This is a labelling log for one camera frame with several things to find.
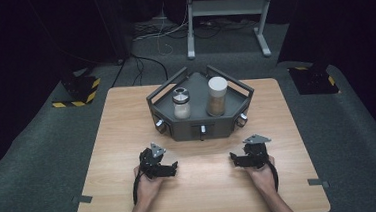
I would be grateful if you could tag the tall jar with white lid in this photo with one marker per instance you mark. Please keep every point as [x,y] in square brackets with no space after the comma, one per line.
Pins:
[217,97]

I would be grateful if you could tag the person's left hand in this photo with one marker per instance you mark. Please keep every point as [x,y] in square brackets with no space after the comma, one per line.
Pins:
[150,189]

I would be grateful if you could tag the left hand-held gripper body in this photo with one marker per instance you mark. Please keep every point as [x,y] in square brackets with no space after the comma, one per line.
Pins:
[151,162]

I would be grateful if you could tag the person's right hand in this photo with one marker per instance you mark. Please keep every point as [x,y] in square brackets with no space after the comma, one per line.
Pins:
[263,179]

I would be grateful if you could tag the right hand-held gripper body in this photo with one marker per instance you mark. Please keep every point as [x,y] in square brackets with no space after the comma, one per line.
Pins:
[256,153]

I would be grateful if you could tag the glass shaker with metal lid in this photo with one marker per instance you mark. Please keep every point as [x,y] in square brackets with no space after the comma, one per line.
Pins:
[181,104]

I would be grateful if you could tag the grey tape strip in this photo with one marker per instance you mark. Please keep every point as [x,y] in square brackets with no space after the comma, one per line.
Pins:
[318,182]
[82,199]

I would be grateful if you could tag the black yellow-striped stand base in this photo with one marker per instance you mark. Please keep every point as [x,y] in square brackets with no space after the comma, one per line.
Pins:
[79,90]
[313,82]

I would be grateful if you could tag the grey metal stand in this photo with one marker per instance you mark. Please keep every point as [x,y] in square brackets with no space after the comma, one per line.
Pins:
[227,7]

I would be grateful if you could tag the dark grey corner rack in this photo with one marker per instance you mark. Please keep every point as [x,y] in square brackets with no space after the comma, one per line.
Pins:
[200,125]

